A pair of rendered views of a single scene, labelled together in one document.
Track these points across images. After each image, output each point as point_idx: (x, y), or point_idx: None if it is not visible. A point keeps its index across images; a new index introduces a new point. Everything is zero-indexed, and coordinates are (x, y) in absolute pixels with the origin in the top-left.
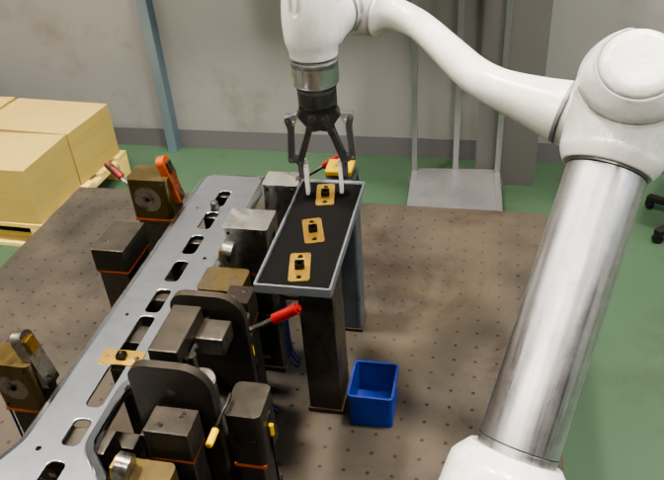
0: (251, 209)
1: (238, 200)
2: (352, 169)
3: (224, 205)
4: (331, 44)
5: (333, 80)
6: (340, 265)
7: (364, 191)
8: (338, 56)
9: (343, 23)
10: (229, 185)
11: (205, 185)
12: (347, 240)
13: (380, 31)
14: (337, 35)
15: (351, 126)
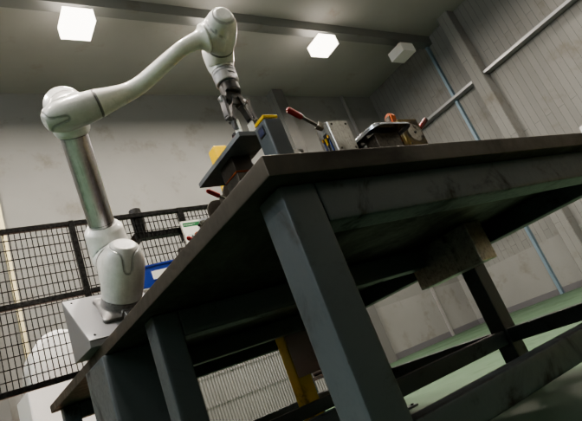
0: (294, 149)
1: (360, 143)
2: (256, 122)
3: (360, 147)
4: (208, 70)
5: (215, 84)
6: (207, 175)
7: (236, 137)
8: (214, 71)
9: (205, 58)
10: (383, 131)
11: (394, 132)
12: (214, 165)
13: (203, 50)
14: (206, 65)
15: (220, 104)
